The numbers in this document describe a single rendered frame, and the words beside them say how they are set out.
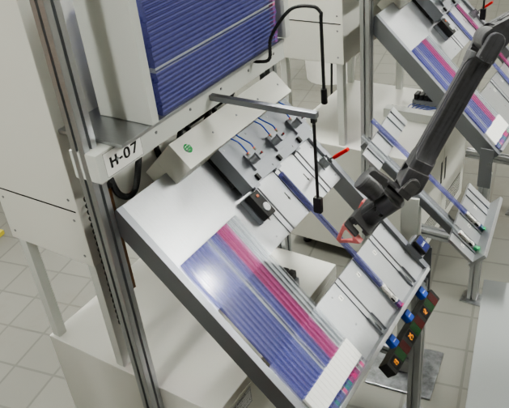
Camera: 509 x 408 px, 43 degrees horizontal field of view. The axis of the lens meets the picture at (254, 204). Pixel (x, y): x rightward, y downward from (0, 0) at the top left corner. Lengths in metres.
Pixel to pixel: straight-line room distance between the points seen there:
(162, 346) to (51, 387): 0.98
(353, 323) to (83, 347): 0.83
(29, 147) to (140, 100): 0.33
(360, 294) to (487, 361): 0.40
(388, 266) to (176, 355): 0.67
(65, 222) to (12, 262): 2.00
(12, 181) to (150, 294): 0.66
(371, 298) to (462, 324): 1.13
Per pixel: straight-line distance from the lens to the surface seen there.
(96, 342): 2.09
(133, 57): 1.41
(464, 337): 2.88
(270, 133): 1.79
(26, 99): 1.56
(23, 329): 3.23
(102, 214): 1.50
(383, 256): 1.95
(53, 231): 1.77
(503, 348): 2.01
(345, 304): 1.78
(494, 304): 2.14
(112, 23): 1.42
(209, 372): 1.91
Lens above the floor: 2.00
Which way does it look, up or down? 33 degrees down
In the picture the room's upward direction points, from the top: 7 degrees counter-clockwise
